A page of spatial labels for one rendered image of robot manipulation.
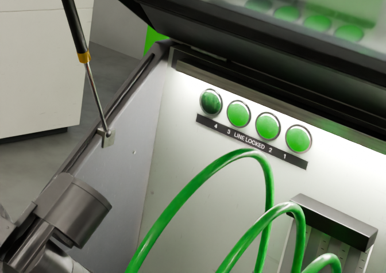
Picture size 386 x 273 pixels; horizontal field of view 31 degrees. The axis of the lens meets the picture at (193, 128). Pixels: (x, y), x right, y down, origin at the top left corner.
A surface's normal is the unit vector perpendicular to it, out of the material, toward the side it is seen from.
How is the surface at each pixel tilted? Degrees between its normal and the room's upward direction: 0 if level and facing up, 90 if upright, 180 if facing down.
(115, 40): 90
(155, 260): 90
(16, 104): 90
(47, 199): 49
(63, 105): 90
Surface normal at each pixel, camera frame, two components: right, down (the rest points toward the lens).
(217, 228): -0.58, 0.22
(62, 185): 0.11, -0.31
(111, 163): 0.80, 0.36
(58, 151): 0.17, -0.91
